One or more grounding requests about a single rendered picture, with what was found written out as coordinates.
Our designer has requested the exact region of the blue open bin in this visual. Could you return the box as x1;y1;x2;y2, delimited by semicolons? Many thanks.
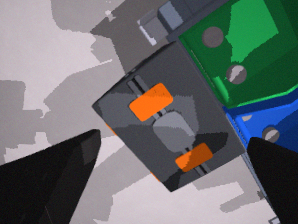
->
222;87;298;153

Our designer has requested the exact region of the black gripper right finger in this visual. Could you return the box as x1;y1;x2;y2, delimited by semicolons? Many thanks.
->
247;137;298;224

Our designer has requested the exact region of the grey metal bin shelf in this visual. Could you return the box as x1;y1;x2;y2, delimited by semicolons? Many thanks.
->
137;0;275;213

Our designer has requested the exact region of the green bin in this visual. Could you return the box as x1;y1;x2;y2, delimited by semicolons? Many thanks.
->
178;0;298;109

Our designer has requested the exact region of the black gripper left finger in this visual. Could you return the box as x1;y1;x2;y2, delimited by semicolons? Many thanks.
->
0;129;101;224

